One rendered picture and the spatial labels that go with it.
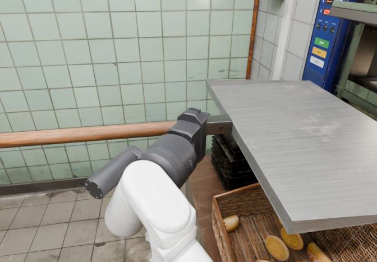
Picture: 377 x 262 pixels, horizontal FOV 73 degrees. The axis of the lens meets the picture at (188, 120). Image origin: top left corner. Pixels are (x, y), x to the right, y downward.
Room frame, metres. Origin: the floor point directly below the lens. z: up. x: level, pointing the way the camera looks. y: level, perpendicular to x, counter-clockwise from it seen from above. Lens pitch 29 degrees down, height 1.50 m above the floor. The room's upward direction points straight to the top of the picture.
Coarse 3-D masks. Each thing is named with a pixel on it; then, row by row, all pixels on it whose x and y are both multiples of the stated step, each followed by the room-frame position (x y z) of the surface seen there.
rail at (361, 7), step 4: (336, 0) 0.85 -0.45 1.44; (332, 4) 0.85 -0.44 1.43; (336, 4) 0.84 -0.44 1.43; (340, 4) 0.82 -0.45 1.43; (344, 4) 0.80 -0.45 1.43; (348, 4) 0.79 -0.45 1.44; (352, 4) 0.77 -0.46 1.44; (356, 4) 0.76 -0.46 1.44; (360, 4) 0.75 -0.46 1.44; (364, 4) 0.73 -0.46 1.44; (368, 4) 0.72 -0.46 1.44; (372, 4) 0.71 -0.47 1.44; (376, 4) 0.70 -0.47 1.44; (344, 8) 0.80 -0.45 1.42; (348, 8) 0.78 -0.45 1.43; (352, 8) 0.77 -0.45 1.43; (356, 8) 0.75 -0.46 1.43; (360, 8) 0.74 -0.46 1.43; (364, 8) 0.73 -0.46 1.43; (368, 8) 0.71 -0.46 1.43; (372, 8) 0.70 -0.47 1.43; (376, 8) 0.69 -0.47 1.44; (372, 12) 0.70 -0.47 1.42; (376, 12) 0.68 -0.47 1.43
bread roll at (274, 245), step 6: (270, 240) 0.62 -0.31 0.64; (276, 240) 0.61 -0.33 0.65; (270, 246) 0.60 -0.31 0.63; (276, 246) 0.59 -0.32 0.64; (282, 246) 0.58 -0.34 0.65; (270, 252) 0.58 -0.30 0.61; (276, 252) 0.58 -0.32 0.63; (282, 252) 0.57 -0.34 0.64; (288, 252) 0.57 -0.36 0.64; (276, 258) 0.57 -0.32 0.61; (282, 258) 0.56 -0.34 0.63
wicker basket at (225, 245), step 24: (240, 192) 0.76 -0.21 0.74; (264, 192) 0.77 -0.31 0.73; (216, 216) 0.70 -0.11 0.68; (240, 216) 0.76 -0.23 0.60; (264, 216) 0.77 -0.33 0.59; (216, 240) 0.66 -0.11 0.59; (240, 240) 0.66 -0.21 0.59; (264, 240) 0.65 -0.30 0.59; (312, 240) 0.65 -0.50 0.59; (336, 240) 0.60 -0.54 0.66; (360, 240) 0.54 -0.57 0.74
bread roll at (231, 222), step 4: (232, 216) 0.72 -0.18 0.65; (236, 216) 0.73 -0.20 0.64; (224, 220) 0.70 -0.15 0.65; (228, 220) 0.70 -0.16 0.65; (232, 220) 0.70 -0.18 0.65; (236, 220) 0.70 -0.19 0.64; (224, 224) 0.68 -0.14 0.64; (228, 224) 0.68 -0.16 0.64; (232, 224) 0.69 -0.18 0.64; (236, 224) 0.70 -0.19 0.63; (228, 228) 0.68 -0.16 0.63; (232, 228) 0.68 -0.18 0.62
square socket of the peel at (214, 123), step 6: (210, 120) 0.48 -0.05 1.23; (216, 120) 0.48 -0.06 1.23; (222, 120) 0.48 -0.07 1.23; (228, 120) 0.48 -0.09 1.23; (210, 126) 0.47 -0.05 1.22; (216, 126) 0.47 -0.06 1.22; (222, 126) 0.48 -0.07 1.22; (228, 126) 0.48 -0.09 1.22; (210, 132) 0.47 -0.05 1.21; (216, 132) 0.47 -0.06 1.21; (222, 132) 0.48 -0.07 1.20; (228, 132) 0.48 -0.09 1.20
